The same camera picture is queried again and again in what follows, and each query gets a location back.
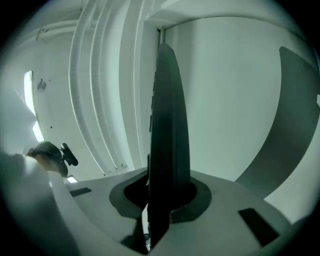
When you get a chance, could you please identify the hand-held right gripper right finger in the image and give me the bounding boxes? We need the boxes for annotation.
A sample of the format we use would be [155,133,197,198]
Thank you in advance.
[151,171,293,256]

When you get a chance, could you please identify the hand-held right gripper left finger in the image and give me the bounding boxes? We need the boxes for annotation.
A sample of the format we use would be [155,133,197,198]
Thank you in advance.
[59,167,151,254]

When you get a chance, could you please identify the black keyboard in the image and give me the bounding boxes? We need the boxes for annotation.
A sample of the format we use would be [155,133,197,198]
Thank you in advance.
[147,43,191,252]

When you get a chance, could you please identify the person's head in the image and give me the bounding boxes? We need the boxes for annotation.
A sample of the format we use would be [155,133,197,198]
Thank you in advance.
[26,141,69,179]

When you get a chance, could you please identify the white ceiling pipe bundle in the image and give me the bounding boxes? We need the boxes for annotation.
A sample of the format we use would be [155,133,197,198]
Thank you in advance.
[68,0,151,176]

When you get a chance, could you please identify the round ceiling detector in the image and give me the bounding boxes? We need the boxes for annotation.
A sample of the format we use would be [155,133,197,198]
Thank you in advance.
[36,78,48,93]

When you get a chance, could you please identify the black head-worn camera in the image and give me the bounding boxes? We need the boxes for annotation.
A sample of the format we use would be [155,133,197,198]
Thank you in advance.
[60,142,79,167]

